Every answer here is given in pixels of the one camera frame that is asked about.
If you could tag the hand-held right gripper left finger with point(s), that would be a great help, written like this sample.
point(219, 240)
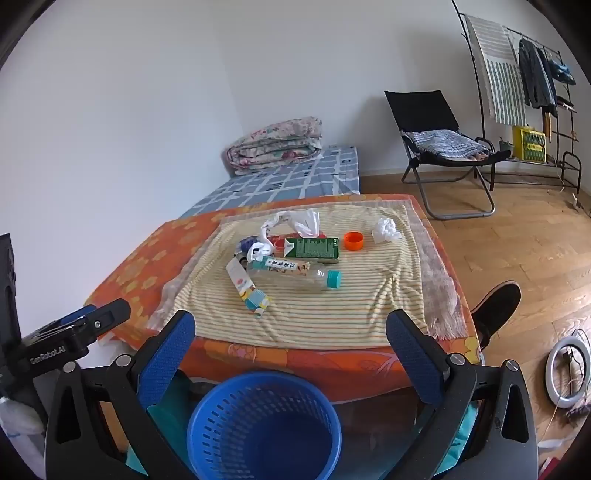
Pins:
point(168, 353)

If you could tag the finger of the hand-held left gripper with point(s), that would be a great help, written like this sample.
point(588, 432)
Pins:
point(76, 318)
point(111, 316)

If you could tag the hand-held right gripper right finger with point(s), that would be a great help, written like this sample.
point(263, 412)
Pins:
point(415, 360)

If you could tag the blue plastic basket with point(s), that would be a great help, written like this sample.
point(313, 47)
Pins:
point(268, 438)

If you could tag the green and white milk carton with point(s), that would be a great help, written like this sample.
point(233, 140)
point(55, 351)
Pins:
point(314, 249)

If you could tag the orange floral blanket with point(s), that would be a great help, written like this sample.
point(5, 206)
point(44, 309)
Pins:
point(138, 263)

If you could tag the person's teal trousers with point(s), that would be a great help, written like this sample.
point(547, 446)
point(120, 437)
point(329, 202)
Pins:
point(173, 415)

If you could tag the person's black shoe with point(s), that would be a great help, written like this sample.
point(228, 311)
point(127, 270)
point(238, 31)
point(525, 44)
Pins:
point(496, 304)

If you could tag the white and orange snack wrapper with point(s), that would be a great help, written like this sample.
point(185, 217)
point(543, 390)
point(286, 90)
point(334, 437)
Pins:
point(238, 279)

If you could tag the yellow striped cloth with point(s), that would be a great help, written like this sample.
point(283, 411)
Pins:
point(323, 316)

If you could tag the small foil wrapper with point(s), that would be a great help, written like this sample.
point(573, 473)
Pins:
point(246, 244)

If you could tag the crumpled white tissue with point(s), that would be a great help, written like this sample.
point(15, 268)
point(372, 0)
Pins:
point(385, 230)

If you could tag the orange bottle cap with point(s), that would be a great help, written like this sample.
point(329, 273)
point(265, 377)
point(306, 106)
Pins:
point(354, 241)

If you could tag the clear plastic bottle teal cap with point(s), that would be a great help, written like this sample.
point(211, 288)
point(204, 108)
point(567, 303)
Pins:
point(295, 273)

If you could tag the red cardboard box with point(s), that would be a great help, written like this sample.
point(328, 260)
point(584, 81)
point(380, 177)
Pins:
point(278, 243)

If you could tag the white plastic bag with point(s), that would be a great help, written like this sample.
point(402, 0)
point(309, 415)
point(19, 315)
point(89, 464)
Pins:
point(302, 224)

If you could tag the mattress with blue checked sheet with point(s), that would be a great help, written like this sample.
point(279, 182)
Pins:
point(286, 181)

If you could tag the blue checked cloth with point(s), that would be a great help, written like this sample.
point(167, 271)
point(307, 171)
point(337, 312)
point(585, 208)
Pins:
point(443, 143)

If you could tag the black metal clothes rack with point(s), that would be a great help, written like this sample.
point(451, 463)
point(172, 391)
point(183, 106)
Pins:
point(521, 161)

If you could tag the folded floral quilt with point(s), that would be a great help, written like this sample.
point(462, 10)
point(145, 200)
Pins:
point(277, 143)

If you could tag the yellow box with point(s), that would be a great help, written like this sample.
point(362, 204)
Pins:
point(528, 144)

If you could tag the black folding chair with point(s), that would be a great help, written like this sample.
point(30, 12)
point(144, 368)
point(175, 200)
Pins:
point(420, 110)

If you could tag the green striped hanging towel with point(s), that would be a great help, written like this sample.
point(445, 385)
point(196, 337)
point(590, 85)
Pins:
point(501, 78)

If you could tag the dark grey jacket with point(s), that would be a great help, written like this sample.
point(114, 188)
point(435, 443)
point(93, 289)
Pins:
point(533, 78)

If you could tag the blue garment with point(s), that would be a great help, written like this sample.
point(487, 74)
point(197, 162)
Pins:
point(563, 71)

